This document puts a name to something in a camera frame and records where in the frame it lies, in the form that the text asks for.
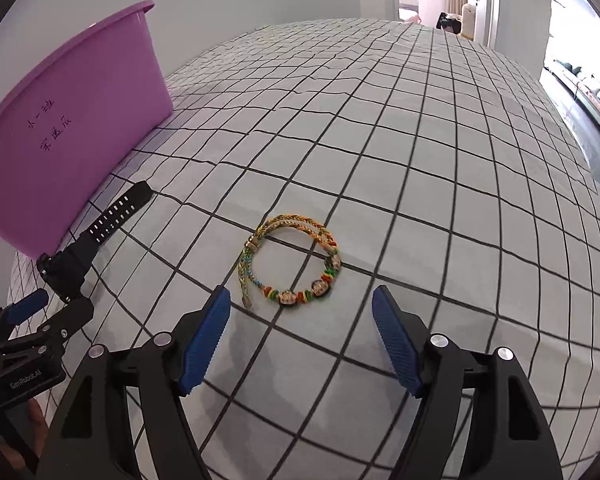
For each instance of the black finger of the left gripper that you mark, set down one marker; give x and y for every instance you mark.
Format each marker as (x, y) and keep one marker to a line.
(53, 335)

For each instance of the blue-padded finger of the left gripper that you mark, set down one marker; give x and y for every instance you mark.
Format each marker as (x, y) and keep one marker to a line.
(23, 309)

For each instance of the pink plastic bin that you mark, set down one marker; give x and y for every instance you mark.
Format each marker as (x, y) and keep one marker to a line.
(71, 120)

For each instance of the person's left hand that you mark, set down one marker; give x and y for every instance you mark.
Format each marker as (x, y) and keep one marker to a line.
(30, 425)

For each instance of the white black grid tablecloth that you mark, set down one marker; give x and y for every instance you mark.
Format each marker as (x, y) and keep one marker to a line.
(303, 166)

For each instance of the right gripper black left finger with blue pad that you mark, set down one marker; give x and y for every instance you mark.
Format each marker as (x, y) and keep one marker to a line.
(91, 437)

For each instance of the white yellow plush toy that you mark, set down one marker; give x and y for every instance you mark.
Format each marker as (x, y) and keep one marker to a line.
(468, 18)

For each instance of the grey green sofa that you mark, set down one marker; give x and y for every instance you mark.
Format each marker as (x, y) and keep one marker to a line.
(584, 88)

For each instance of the black digital wristwatch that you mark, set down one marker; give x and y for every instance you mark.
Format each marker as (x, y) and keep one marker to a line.
(65, 271)

